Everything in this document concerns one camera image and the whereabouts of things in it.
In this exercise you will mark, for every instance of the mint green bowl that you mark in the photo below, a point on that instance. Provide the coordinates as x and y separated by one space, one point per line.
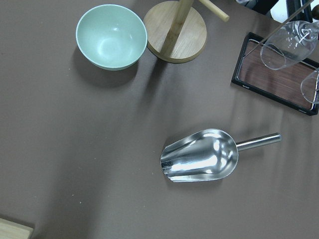
111 37

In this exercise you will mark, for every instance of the black wood-look tray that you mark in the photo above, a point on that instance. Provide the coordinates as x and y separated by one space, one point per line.
282 86

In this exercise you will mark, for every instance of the clear wine glass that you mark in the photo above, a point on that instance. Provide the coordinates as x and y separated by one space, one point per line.
310 87
291 44

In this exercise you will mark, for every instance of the bamboo cup tree stand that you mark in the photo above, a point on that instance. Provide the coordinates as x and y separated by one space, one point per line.
176 31

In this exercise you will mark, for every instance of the bamboo cutting board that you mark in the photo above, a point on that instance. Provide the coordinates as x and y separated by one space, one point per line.
11 230

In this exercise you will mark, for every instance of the silver metal scoop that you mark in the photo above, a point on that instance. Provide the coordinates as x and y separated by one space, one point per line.
207 155

